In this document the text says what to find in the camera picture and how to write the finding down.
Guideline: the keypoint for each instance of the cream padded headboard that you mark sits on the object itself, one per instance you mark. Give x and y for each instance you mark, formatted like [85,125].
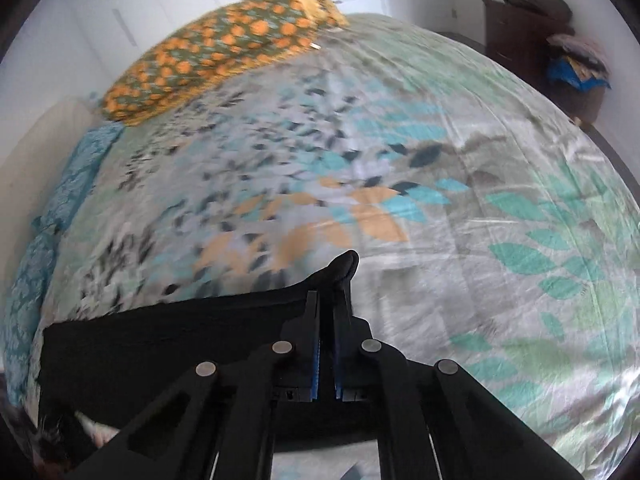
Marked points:
[40,150]

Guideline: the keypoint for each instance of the pile of mixed clothes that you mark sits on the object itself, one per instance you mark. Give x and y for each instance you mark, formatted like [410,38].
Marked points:
[582,62]

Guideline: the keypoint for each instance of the folded grey clothes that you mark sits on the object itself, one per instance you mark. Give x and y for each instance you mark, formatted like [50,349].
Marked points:
[537,5]

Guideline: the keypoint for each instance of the blue patterned cloth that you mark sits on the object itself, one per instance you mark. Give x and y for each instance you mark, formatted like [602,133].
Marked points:
[27,300]

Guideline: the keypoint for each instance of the dark wooden dresser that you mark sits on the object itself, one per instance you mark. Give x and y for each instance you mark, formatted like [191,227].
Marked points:
[520,50]

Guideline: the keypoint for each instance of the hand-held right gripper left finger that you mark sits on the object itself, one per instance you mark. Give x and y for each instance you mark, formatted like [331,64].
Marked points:
[314,370]

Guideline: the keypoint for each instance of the black pants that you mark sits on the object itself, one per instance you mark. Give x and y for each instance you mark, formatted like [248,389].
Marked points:
[150,345]

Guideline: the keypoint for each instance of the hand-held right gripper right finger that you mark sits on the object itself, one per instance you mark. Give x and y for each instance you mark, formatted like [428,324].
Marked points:
[338,370]

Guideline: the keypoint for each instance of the teal damask pillow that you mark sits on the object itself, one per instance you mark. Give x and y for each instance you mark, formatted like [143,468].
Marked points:
[85,170]

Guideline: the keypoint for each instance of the floral leaf print bedsheet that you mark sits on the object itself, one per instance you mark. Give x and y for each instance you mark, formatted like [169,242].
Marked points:
[450,200]

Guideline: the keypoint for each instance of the orange floral pillow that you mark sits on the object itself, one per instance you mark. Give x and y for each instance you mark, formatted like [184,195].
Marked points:
[210,55]

